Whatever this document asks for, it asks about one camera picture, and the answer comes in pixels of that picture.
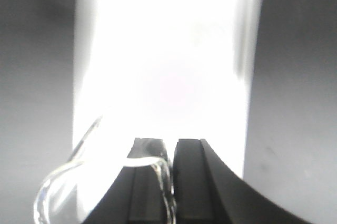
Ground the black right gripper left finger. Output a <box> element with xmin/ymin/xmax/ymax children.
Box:
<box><xmin>84</xmin><ymin>138</ymin><xmax>173</xmax><ymax>223</ymax></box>

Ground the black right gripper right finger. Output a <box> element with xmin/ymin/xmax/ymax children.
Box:
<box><xmin>173</xmin><ymin>139</ymin><xmax>306</xmax><ymax>223</ymax></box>

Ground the clear glass beaker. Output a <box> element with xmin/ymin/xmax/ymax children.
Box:
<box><xmin>33</xmin><ymin>116</ymin><xmax>176</xmax><ymax>223</ymax></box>

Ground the gray metal tray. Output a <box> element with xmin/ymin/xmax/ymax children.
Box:
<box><xmin>71</xmin><ymin>0</ymin><xmax>263</xmax><ymax>217</ymax></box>

